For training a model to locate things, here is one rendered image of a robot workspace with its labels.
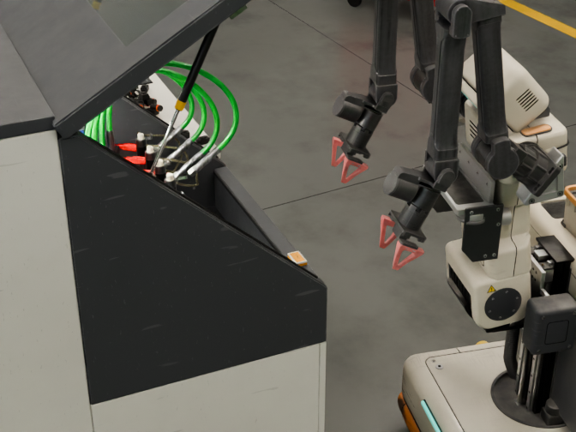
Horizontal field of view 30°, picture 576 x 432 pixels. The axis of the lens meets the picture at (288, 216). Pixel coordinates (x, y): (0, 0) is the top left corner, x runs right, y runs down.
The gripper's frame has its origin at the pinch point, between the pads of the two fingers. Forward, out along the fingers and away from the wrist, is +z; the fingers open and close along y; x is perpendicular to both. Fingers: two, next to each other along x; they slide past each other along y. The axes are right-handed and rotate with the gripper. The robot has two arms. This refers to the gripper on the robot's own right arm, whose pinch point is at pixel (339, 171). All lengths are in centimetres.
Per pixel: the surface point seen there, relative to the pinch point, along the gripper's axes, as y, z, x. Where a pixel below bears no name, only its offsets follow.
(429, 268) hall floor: -91, 59, 104
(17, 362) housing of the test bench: 58, 43, -76
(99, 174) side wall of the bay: 55, -2, -75
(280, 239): 22.7, 14.0, -17.2
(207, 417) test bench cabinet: 51, 51, -26
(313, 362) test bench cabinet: 46, 32, -6
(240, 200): 0.8, 16.6, -22.4
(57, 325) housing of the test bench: 57, 33, -70
